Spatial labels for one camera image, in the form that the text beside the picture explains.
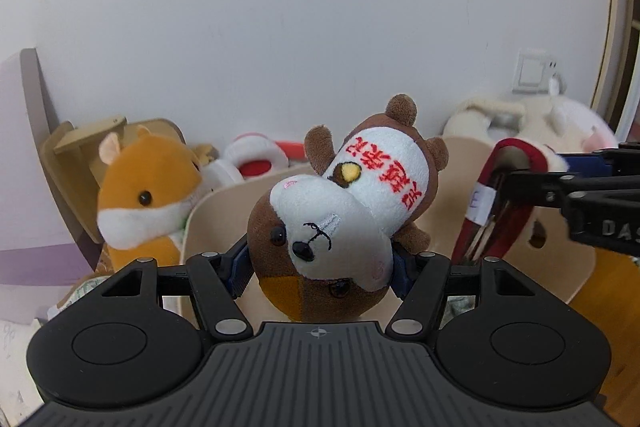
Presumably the lilac bed headboard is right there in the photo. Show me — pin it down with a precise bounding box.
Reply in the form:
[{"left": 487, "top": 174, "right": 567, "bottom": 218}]
[{"left": 0, "top": 48, "right": 103, "bottom": 325}]

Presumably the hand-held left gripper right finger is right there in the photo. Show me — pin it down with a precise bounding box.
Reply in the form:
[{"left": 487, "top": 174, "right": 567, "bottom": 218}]
[{"left": 384, "top": 247, "right": 540, "bottom": 341}]

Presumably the wooden door frame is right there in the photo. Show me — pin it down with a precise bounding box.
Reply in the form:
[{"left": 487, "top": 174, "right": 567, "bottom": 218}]
[{"left": 590, "top": 0, "right": 640, "bottom": 144}]

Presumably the white printed cloth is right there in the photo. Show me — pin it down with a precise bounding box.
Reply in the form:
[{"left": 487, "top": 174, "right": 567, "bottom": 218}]
[{"left": 0, "top": 307, "right": 52, "bottom": 408}]

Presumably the brown and white plush toy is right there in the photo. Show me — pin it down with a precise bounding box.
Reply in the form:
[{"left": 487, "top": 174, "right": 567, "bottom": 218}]
[{"left": 247, "top": 94, "right": 449, "bottom": 323}]

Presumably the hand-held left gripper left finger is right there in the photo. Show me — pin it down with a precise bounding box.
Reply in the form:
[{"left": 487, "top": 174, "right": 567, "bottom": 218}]
[{"left": 99, "top": 241, "right": 256, "bottom": 342}]

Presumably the white wall socket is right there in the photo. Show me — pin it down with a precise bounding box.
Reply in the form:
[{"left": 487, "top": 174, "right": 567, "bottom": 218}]
[{"left": 512, "top": 48, "right": 561, "bottom": 95}]

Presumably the orange hamster plush toy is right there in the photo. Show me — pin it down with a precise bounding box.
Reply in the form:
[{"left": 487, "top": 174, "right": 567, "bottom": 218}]
[{"left": 96, "top": 124, "right": 206, "bottom": 273}]

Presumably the green label packet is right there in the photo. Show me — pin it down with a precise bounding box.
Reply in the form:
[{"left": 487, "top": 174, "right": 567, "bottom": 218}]
[{"left": 54, "top": 274, "right": 110, "bottom": 314}]

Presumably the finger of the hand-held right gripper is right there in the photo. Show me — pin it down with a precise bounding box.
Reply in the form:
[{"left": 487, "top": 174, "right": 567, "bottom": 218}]
[
  {"left": 555, "top": 141, "right": 640, "bottom": 178},
  {"left": 499, "top": 171, "right": 640, "bottom": 210}
]

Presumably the red white plush item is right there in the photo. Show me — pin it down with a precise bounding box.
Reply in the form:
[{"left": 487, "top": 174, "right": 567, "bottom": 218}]
[{"left": 452, "top": 138, "right": 571, "bottom": 266}]

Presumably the small tan plush toy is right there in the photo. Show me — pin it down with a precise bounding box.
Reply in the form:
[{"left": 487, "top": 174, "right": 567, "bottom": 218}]
[{"left": 187, "top": 143, "right": 220, "bottom": 170}]

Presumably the plywood toy stand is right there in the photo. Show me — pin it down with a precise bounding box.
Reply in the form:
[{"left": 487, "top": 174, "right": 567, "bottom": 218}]
[{"left": 41, "top": 116, "right": 187, "bottom": 273}]

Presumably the red and white plush toy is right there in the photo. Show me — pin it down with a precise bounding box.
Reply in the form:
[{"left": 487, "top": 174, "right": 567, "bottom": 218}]
[{"left": 200, "top": 133, "right": 307, "bottom": 194}]

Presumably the beige plastic container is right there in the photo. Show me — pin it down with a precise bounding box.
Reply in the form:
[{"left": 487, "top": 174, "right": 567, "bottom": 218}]
[{"left": 177, "top": 136, "right": 598, "bottom": 324}]

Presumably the cream plush toy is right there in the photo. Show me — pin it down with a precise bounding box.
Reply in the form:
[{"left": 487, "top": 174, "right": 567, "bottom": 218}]
[{"left": 442, "top": 98, "right": 528, "bottom": 138}]

